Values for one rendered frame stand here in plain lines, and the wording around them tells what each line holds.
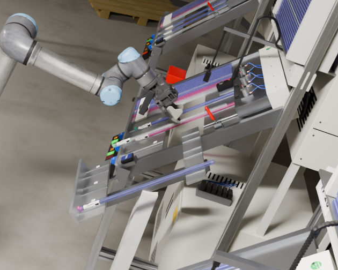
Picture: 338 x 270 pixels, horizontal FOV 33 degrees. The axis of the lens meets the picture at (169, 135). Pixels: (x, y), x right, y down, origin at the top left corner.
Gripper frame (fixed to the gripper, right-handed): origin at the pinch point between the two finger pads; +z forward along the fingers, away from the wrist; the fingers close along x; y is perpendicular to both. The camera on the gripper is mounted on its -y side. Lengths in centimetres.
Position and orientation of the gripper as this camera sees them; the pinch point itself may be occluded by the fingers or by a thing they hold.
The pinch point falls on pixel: (177, 121)
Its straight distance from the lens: 232.4
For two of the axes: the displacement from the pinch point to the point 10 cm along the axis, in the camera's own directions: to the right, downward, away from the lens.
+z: 6.2, 7.1, 3.3
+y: 7.8, -5.2, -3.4
